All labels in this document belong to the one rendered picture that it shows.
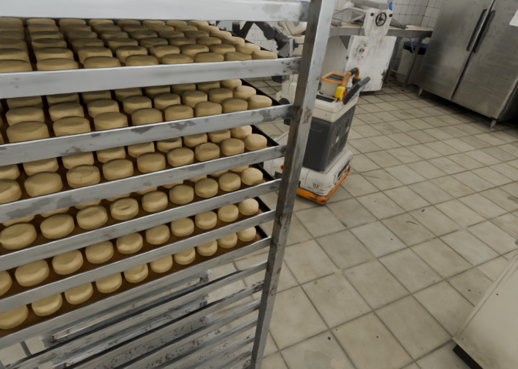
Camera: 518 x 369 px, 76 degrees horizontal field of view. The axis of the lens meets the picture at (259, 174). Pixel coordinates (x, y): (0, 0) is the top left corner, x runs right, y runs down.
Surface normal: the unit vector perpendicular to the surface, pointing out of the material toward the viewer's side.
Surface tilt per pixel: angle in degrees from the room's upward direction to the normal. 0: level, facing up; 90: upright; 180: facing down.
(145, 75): 90
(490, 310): 90
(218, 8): 90
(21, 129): 0
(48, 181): 0
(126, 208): 0
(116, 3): 90
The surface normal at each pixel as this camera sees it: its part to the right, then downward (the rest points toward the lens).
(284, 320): 0.10, -0.83
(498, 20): -0.90, 0.15
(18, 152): 0.53, 0.50
